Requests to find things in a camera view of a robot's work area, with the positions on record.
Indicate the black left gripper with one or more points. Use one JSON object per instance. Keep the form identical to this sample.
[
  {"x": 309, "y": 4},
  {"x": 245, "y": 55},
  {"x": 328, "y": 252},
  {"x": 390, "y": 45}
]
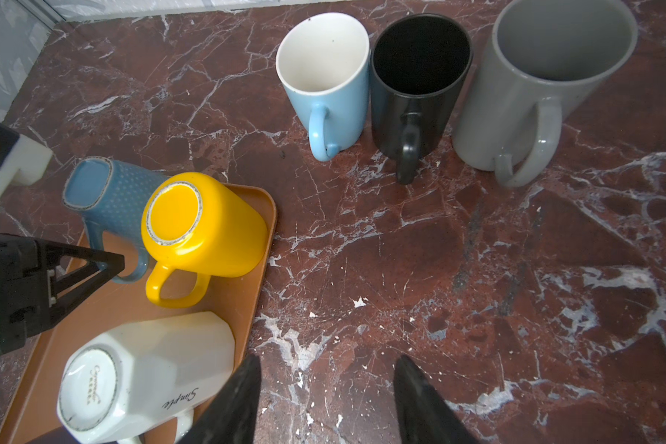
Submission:
[{"x": 32, "y": 297}]

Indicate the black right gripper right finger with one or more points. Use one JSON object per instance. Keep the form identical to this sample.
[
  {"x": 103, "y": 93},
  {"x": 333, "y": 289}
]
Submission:
[{"x": 422, "y": 413}]

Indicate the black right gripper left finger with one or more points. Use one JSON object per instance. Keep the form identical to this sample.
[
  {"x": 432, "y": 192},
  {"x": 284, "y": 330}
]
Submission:
[{"x": 231, "y": 416}]

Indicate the white mug with lettering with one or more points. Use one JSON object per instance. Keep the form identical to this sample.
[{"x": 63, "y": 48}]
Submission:
[{"x": 140, "y": 375}]

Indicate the teal dotted mug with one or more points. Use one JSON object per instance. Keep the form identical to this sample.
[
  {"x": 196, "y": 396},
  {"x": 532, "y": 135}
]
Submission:
[{"x": 111, "y": 196}]

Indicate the light blue mug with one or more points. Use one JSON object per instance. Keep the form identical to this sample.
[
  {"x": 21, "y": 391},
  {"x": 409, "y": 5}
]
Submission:
[{"x": 323, "y": 65}]

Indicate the black mug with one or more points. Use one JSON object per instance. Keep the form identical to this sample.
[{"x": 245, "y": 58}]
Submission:
[{"x": 418, "y": 68}]

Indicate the grey mug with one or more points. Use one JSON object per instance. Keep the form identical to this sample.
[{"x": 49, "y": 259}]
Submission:
[{"x": 543, "y": 59}]

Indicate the yellow mug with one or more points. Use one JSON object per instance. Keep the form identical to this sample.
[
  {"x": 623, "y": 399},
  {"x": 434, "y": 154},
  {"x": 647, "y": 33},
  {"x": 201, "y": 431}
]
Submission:
[{"x": 194, "y": 223}]

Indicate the orange plastic tray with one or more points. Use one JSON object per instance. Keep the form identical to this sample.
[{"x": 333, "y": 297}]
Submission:
[{"x": 33, "y": 411}]

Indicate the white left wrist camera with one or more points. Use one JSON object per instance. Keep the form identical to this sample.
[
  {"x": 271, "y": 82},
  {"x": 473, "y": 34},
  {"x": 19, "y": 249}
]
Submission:
[{"x": 23, "y": 161}]

